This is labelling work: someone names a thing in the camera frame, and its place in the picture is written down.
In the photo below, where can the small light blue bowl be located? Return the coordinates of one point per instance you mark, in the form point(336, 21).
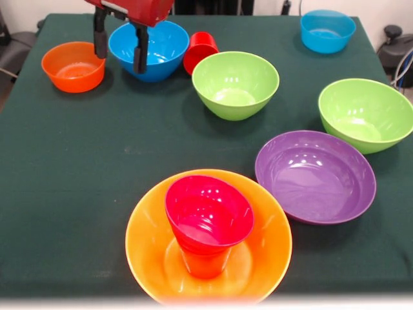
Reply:
point(327, 42)

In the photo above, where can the small orange bowl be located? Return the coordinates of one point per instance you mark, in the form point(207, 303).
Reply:
point(74, 80)

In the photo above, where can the large yellow-orange bowl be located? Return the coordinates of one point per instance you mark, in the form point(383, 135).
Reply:
point(271, 232)

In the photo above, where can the orange cup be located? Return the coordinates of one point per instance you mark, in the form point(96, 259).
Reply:
point(206, 264)

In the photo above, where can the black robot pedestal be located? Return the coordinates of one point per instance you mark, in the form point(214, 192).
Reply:
point(213, 6)

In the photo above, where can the purple bowl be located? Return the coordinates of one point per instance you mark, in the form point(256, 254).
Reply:
point(316, 181)

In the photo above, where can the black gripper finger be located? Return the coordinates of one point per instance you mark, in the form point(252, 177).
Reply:
point(100, 35)
point(141, 51)

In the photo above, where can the green bowl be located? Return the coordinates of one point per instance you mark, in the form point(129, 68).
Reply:
point(364, 106)
point(235, 80)

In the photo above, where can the red cup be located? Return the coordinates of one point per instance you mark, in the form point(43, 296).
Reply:
point(198, 51)

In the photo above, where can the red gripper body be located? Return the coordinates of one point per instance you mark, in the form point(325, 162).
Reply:
point(142, 9)

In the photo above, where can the dark green table cloth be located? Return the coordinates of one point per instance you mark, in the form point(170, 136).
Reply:
point(64, 193)

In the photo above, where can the small pink-red bowl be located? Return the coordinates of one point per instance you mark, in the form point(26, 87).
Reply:
point(209, 213)

